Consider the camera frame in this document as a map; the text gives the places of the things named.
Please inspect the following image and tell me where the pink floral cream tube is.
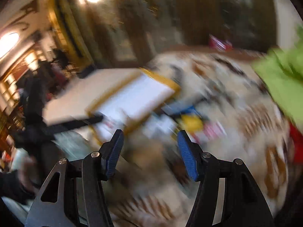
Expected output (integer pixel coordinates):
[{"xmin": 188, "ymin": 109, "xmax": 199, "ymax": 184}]
[{"xmin": 195, "ymin": 122, "xmax": 226, "ymax": 143}]

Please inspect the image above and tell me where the yellow round tape tin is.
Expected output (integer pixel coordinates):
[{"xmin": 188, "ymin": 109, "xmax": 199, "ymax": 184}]
[{"xmin": 179, "ymin": 114, "xmax": 204, "ymax": 134}]

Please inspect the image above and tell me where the blue white carton box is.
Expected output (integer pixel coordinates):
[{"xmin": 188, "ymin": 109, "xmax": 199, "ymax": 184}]
[{"xmin": 161, "ymin": 101, "xmax": 201, "ymax": 118}]

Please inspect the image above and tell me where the leaf pattern blanket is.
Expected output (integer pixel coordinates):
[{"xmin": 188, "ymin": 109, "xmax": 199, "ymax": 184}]
[{"xmin": 97, "ymin": 49, "xmax": 302, "ymax": 226}]

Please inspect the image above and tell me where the red cloth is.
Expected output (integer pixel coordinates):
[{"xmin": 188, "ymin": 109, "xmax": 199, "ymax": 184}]
[{"xmin": 290, "ymin": 124, "xmax": 303, "ymax": 166}]

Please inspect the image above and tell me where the yellow cardboard tray box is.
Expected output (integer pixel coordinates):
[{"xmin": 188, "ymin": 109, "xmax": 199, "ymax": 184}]
[{"xmin": 86, "ymin": 68, "xmax": 181, "ymax": 144}]

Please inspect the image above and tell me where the green quilt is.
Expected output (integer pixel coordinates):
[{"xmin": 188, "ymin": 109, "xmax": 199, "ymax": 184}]
[{"xmin": 253, "ymin": 25, "xmax": 302, "ymax": 131}]

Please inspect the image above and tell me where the pink plastic bag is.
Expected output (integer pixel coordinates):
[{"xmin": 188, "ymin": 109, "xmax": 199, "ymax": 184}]
[{"xmin": 209, "ymin": 34, "xmax": 233, "ymax": 51}]

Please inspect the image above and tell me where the wooden glass door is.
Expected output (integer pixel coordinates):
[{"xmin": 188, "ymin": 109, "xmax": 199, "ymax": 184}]
[{"xmin": 47, "ymin": 0, "xmax": 277, "ymax": 70}]

